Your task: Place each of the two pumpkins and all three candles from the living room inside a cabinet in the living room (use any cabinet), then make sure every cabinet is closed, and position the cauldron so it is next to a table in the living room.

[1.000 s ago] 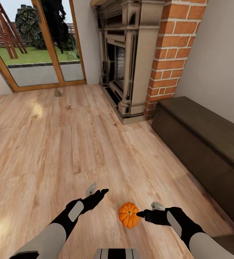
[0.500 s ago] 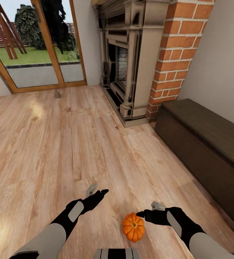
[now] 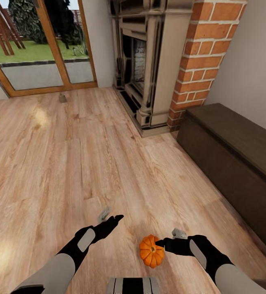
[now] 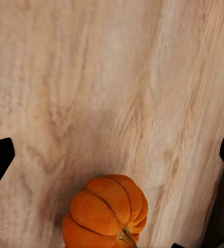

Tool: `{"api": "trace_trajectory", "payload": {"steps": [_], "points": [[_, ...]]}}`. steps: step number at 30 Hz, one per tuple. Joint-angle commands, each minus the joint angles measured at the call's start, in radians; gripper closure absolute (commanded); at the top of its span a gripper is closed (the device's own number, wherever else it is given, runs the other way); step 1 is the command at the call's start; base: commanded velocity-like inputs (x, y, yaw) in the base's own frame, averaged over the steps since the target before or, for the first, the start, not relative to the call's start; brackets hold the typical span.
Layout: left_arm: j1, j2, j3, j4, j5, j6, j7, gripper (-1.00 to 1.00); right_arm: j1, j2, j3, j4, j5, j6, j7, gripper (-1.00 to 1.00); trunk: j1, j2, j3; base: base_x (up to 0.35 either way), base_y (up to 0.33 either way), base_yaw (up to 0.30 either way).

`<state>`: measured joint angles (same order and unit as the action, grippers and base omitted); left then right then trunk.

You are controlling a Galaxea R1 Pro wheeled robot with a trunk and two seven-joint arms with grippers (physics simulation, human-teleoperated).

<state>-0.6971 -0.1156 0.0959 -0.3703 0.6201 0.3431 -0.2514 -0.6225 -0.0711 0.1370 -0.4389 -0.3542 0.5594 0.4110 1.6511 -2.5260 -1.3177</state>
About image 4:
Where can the pumpkin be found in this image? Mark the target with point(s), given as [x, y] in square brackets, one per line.
[110, 212]

